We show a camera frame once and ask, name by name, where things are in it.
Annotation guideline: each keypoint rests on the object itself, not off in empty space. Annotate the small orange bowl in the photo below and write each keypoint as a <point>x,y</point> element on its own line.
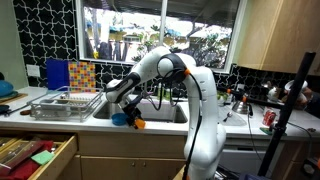
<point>140,124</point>

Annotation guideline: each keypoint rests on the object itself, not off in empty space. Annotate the green cloth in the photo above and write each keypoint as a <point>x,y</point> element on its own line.
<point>265,131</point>

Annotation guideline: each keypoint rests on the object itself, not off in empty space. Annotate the red cloth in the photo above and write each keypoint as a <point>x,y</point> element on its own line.
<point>25,168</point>

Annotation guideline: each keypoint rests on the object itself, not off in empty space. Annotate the small cat figurine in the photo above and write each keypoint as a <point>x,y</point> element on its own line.
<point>273,93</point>

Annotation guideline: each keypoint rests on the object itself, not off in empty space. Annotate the black camera boom bar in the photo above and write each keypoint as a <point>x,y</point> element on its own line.
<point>256,101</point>

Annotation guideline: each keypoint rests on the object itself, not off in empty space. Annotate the open wooden drawer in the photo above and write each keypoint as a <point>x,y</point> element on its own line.
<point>56,160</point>

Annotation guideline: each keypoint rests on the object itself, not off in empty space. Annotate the clear glass cutting board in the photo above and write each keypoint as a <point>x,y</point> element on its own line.
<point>236,119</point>

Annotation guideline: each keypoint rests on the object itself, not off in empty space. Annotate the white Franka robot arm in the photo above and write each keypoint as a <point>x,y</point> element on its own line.
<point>206,126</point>

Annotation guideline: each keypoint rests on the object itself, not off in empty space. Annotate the black tripod pole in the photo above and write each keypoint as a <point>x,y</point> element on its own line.
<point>286,110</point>

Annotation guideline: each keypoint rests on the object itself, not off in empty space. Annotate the wooden board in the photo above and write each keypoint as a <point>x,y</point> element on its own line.
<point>13,98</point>

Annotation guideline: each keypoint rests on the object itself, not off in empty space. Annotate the metal spoon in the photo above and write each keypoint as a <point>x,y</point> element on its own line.
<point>228,116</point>

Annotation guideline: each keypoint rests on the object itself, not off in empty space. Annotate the teal kettle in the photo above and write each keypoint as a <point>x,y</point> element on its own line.
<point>5,88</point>

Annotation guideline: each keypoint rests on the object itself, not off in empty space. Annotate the white dishwasher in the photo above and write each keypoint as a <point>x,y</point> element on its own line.
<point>243,156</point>

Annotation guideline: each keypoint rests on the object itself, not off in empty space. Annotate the white cup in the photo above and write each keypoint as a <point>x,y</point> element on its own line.
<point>290,86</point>

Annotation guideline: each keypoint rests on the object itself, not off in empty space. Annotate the stainless steel sink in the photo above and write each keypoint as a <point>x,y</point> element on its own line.
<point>166,113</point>

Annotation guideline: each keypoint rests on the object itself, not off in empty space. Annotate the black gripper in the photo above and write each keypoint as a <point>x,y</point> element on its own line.
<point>132,108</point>

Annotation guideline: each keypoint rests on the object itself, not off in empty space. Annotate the white wall switch plate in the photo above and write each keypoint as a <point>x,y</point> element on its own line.
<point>33,70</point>

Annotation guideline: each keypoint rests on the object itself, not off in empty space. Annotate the blue plastic bowl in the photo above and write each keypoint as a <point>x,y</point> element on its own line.
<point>118,119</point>

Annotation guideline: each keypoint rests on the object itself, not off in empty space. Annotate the dark sleeved forearm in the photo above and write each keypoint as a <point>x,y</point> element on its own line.
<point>313,103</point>

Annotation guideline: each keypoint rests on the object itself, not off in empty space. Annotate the steel funnel pot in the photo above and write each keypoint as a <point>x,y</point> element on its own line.
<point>240,107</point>

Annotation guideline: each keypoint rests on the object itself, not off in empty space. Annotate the wooden base cabinet doors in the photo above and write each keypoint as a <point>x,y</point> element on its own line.
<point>110,168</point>

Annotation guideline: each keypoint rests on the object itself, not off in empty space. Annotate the red soda can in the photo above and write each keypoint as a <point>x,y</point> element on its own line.
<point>269,117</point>

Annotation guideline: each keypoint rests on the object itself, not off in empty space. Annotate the blue cutting board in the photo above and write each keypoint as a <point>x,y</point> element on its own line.
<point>57,74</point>

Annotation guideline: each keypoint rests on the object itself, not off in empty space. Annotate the kitchen window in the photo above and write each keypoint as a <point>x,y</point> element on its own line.
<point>116,33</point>

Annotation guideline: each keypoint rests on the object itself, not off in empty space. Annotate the wooden wall cabinet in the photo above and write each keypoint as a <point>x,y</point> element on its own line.
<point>280,33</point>

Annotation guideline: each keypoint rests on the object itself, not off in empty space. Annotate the green sponge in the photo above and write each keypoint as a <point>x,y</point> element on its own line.
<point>42,157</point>

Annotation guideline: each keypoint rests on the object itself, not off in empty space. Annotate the colourful checkered board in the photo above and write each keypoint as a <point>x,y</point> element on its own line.
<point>80,76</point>

